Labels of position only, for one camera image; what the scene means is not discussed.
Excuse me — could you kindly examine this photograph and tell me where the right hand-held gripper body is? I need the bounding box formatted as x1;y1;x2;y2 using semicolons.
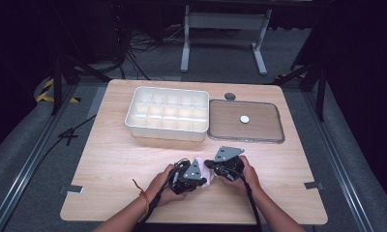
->
210;146;246;182

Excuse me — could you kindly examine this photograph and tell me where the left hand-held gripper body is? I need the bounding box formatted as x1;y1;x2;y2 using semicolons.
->
169;158;205;195

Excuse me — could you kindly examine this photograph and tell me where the pink sock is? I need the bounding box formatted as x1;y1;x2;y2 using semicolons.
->
193;156;218;187

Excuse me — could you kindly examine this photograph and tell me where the person's right hand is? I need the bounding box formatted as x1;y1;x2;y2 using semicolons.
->
218;156;262;195

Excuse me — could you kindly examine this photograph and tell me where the person's left hand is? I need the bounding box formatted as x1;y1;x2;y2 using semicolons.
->
145;162;187;208

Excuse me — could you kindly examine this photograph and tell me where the transparent lid with white knob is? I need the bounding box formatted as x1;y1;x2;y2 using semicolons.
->
207;99;285;145

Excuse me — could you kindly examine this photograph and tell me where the white compartment storage box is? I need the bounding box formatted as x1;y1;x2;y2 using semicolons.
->
124;85;211;143

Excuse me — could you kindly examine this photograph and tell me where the grey tape piece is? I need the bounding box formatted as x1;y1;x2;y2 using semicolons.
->
304;181;324;190
65;184;85;195

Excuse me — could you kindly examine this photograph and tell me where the black metal stand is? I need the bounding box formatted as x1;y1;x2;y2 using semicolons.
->
273;61;329;123
50;53;112;117

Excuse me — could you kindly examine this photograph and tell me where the yellow and black floor tape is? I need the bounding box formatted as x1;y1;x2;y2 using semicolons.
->
35;77;81;104

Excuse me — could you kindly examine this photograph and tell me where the right hand-held gripper black cable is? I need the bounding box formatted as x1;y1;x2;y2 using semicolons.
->
224;167;263;232

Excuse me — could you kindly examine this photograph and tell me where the hand-held gripper black cable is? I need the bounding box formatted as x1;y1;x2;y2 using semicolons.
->
224;167;263;232
133;157;191;232

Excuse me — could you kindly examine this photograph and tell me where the left hand-held gripper black cable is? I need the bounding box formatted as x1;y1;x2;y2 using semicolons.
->
133;157;191;232

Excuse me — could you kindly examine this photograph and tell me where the red string bracelet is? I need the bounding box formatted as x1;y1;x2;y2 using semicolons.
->
132;178;151;216

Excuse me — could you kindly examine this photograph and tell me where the aluminium floor rail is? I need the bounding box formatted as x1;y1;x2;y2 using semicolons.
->
302;91;377;232
0;84;77;232

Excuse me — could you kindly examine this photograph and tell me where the thin black floor cable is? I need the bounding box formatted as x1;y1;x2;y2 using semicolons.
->
36;113;98;168

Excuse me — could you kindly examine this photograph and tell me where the white metal table frame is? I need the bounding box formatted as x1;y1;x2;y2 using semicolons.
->
180;4;274;76

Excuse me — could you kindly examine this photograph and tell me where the bundle of black floor cables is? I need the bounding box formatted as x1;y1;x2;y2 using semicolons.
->
116;22;184;81

